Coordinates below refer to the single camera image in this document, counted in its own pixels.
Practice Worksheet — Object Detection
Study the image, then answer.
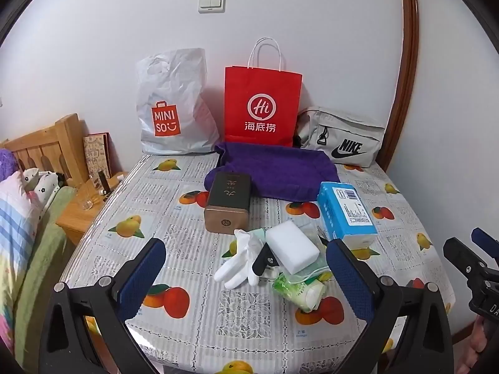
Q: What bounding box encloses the gold and brown tin box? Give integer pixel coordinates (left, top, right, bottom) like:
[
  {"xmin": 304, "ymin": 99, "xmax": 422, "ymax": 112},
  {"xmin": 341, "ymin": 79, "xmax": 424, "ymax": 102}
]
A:
[{"xmin": 203, "ymin": 171, "xmax": 252, "ymax": 232}]

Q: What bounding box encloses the person's right hand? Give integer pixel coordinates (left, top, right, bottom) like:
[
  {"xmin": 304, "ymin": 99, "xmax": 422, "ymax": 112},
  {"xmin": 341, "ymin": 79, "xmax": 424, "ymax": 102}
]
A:
[{"xmin": 466, "ymin": 315, "xmax": 499, "ymax": 374}]

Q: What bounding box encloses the purple towel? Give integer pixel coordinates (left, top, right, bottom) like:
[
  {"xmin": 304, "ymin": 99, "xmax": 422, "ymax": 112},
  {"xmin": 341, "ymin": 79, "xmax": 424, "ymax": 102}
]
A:
[{"xmin": 203, "ymin": 141, "xmax": 342, "ymax": 203}]

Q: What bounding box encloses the white spotted plush toy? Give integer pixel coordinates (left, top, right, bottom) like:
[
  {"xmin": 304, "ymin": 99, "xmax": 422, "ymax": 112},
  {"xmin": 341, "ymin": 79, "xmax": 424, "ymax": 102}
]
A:
[{"xmin": 21, "ymin": 167, "xmax": 65, "ymax": 211}]

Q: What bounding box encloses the striped pillow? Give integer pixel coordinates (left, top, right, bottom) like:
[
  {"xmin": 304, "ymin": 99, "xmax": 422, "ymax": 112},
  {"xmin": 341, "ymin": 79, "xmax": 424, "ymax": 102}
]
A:
[{"xmin": 0, "ymin": 171, "xmax": 43, "ymax": 281}]

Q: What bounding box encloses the clear glass cup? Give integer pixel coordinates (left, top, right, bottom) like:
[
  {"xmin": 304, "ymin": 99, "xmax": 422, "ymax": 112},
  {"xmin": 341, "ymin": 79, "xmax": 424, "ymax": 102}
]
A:
[{"xmin": 76, "ymin": 181, "xmax": 103, "ymax": 209}]

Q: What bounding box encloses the white glove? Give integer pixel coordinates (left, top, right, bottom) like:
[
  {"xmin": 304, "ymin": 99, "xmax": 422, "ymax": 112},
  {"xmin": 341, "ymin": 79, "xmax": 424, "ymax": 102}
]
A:
[{"xmin": 214, "ymin": 229, "xmax": 269, "ymax": 290}]

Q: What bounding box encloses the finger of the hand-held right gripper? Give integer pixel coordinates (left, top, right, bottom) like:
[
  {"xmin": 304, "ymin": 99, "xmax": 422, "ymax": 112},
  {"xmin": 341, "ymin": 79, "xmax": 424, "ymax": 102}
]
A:
[
  {"xmin": 471, "ymin": 227, "xmax": 499, "ymax": 267},
  {"xmin": 443, "ymin": 237, "xmax": 490, "ymax": 300}
]

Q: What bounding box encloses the purple fuzzy cloth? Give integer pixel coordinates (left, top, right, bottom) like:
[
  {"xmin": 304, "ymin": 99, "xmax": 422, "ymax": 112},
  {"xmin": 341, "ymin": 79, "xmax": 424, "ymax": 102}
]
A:
[{"xmin": 0, "ymin": 148, "xmax": 20, "ymax": 182}]

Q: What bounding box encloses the grey waist bag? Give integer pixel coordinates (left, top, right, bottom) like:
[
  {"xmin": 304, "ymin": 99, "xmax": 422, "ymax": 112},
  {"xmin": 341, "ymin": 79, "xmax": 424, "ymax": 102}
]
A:
[{"xmin": 293, "ymin": 106, "xmax": 386, "ymax": 166}]

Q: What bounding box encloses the fruit print tablecloth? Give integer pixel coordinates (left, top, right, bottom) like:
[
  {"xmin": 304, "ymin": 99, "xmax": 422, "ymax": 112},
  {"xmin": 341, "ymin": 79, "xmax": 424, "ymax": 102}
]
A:
[{"xmin": 58, "ymin": 152, "xmax": 457, "ymax": 374}]

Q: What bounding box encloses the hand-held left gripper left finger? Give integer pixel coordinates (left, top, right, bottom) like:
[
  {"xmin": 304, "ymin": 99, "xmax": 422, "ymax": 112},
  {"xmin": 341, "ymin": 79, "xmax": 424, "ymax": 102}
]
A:
[{"xmin": 39, "ymin": 237, "xmax": 167, "ymax": 374}]

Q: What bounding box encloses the blue tissue pack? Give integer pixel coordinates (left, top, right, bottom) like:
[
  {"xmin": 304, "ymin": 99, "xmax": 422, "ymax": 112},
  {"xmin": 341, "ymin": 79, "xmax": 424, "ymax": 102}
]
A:
[{"xmin": 317, "ymin": 181, "xmax": 379, "ymax": 250}]

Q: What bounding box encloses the wooden bed headboard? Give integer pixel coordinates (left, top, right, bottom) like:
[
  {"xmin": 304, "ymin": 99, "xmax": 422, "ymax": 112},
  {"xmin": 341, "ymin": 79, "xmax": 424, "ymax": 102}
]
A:
[{"xmin": 0, "ymin": 114, "xmax": 88, "ymax": 188}]

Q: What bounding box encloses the white foam block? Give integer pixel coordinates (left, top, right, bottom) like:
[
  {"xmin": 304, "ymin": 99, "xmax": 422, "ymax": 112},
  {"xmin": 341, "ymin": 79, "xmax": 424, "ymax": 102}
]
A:
[{"xmin": 265, "ymin": 219, "xmax": 318, "ymax": 275}]

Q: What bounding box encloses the brown book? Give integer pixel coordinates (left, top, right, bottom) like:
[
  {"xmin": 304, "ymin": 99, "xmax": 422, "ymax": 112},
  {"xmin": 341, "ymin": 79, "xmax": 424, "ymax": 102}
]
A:
[{"xmin": 83, "ymin": 132, "xmax": 114, "ymax": 180}]

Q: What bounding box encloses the red paper bag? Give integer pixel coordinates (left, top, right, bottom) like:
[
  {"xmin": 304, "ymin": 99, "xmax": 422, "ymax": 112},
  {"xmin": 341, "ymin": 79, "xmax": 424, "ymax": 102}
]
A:
[{"xmin": 224, "ymin": 38, "xmax": 303, "ymax": 149}]

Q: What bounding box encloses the wooden nightstand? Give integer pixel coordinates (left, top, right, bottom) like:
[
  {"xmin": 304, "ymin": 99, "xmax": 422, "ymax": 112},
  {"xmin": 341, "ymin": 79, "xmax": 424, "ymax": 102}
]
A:
[{"xmin": 56, "ymin": 171, "xmax": 129, "ymax": 246}]

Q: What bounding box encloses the green pocket tissue pack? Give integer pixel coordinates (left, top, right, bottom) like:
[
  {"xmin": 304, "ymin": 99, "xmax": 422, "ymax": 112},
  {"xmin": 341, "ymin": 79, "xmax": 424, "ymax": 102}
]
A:
[{"xmin": 272, "ymin": 273, "xmax": 326, "ymax": 314}]

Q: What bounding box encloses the black watch strap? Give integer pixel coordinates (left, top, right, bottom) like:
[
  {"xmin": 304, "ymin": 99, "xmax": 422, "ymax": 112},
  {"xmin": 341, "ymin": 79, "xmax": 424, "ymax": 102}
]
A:
[{"xmin": 251, "ymin": 242, "xmax": 280, "ymax": 277}]

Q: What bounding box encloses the brown wooden door frame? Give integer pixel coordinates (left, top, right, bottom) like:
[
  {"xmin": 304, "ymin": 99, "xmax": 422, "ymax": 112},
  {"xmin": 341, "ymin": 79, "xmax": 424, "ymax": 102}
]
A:
[{"xmin": 376, "ymin": 0, "xmax": 419, "ymax": 172}]

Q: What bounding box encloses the white plastic shopping bag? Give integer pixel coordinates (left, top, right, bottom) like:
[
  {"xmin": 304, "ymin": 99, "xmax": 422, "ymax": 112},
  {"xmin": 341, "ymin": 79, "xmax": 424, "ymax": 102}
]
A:
[{"xmin": 135, "ymin": 48, "xmax": 221, "ymax": 156}]

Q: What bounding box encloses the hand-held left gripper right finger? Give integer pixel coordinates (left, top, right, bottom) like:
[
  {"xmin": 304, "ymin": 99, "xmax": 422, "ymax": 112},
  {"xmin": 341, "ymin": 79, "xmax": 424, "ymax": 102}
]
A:
[{"xmin": 327, "ymin": 238, "xmax": 453, "ymax": 374}]

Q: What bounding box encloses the green blanket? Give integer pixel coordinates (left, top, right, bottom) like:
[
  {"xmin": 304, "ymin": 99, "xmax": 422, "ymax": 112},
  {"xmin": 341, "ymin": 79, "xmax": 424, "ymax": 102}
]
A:
[{"xmin": 13, "ymin": 185, "xmax": 79, "ymax": 359}]

